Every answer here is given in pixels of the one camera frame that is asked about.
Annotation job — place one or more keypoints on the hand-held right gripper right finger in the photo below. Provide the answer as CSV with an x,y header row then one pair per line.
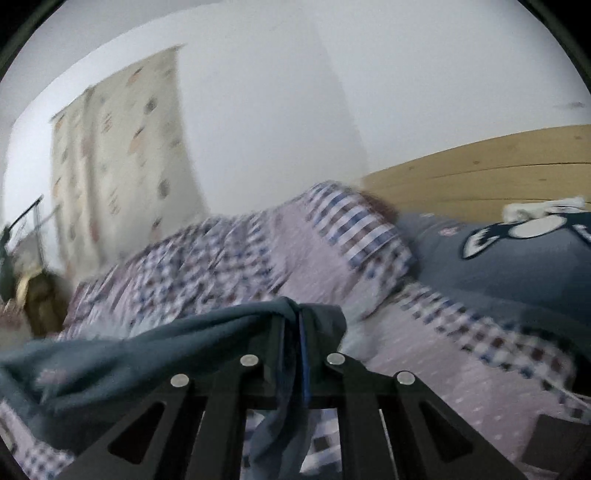
x,y
304,360

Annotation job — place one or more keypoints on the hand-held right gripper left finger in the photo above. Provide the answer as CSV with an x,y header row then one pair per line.
x,y
281,360

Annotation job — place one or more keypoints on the teal blue garment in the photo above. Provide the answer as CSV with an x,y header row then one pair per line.
x,y
115,360

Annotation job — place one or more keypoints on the black metal clothes rack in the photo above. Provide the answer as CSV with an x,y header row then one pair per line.
x,y
27,217

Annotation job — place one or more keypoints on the checked and dotted bed sheet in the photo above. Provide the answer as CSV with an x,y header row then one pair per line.
x,y
438,383

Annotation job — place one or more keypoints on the slate blue cartoon pillow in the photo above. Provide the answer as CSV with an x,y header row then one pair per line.
x,y
485,286

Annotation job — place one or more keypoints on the brown wooden cabinet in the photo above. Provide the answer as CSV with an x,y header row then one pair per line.
x,y
44,304

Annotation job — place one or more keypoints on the pineapple print curtain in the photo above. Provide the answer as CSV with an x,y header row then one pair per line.
x,y
115,161

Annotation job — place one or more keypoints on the dark tablet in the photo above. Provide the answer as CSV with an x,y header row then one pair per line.
x,y
554,438

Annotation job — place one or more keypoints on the wooden headboard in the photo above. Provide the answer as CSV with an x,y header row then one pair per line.
x,y
485,166

